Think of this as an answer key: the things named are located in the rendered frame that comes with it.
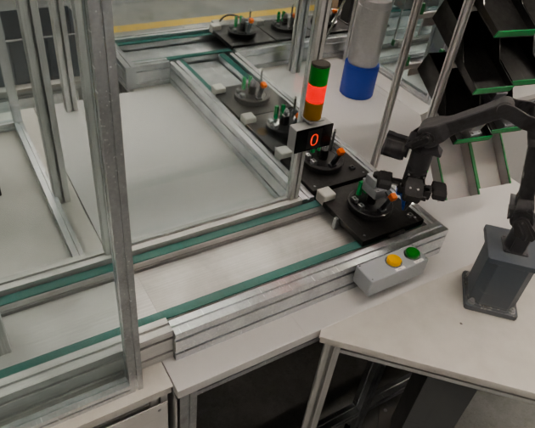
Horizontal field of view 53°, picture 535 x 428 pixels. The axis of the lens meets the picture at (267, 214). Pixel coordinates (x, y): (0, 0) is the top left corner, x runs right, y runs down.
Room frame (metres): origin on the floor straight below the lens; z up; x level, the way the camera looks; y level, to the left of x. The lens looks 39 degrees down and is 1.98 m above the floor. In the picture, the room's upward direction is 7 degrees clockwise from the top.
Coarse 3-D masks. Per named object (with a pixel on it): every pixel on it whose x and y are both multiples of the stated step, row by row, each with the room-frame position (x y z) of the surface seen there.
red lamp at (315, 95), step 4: (308, 84) 1.30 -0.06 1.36; (308, 88) 1.30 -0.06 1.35; (312, 88) 1.29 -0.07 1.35; (316, 88) 1.29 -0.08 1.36; (320, 88) 1.29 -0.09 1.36; (324, 88) 1.30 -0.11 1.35; (308, 92) 1.30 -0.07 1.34; (312, 92) 1.29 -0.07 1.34; (316, 92) 1.29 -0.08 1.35; (320, 92) 1.29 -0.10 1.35; (324, 92) 1.30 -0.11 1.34; (308, 96) 1.30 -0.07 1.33; (312, 96) 1.29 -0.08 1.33; (316, 96) 1.29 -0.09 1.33; (320, 96) 1.29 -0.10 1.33; (324, 96) 1.31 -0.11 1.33; (308, 100) 1.29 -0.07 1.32; (312, 100) 1.29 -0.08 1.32; (316, 100) 1.29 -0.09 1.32; (320, 100) 1.29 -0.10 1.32
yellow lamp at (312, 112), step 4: (308, 104) 1.29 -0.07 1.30; (312, 104) 1.29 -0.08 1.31; (316, 104) 1.29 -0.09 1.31; (320, 104) 1.29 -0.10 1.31; (304, 108) 1.31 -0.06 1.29; (308, 108) 1.29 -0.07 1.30; (312, 108) 1.29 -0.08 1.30; (316, 108) 1.29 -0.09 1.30; (320, 108) 1.30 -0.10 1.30; (304, 112) 1.30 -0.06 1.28; (308, 112) 1.29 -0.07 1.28; (312, 112) 1.29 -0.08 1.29; (316, 112) 1.29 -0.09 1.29; (320, 112) 1.30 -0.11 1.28; (304, 116) 1.30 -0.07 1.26; (308, 116) 1.29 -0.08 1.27; (312, 116) 1.29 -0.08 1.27; (316, 116) 1.29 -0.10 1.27; (320, 116) 1.30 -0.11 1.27; (308, 120) 1.29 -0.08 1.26; (312, 120) 1.29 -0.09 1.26; (316, 120) 1.29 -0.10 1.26
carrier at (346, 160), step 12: (336, 144) 1.66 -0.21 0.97; (312, 156) 1.53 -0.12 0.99; (324, 156) 1.52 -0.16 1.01; (348, 156) 1.60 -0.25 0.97; (312, 168) 1.47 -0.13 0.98; (324, 168) 1.47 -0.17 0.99; (336, 168) 1.48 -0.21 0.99; (348, 168) 1.52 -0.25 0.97; (360, 168) 1.53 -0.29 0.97; (312, 180) 1.43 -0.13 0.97; (324, 180) 1.43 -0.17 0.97; (336, 180) 1.44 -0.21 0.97; (348, 180) 1.45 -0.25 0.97; (360, 180) 1.48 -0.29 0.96; (312, 192) 1.37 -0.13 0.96
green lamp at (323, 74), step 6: (312, 66) 1.30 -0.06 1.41; (312, 72) 1.30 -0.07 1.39; (318, 72) 1.29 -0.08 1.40; (324, 72) 1.29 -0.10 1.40; (312, 78) 1.29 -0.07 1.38; (318, 78) 1.29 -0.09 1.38; (324, 78) 1.29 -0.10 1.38; (312, 84) 1.29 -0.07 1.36; (318, 84) 1.29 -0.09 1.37; (324, 84) 1.30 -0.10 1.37
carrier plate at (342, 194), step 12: (336, 192) 1.38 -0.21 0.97; (348, 192) 1.39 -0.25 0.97; (324, 204) 1.31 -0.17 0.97; (336, 204) 1.32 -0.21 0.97; (396, 204) 1.36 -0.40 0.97; (336, 216) 1.26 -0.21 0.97; (348, 216) 1.27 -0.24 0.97; (396, 216) 1.30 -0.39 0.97; (348, 228) 1.21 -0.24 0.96; (360, 228) 1.21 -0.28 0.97; (372, 228) 1.22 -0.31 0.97; (384, 228) 1.23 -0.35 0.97; (396, 228) 1.24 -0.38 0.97; (408, 228) 1.27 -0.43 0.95; (360, 240) 1.17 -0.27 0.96; (372, 240) 1.18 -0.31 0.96
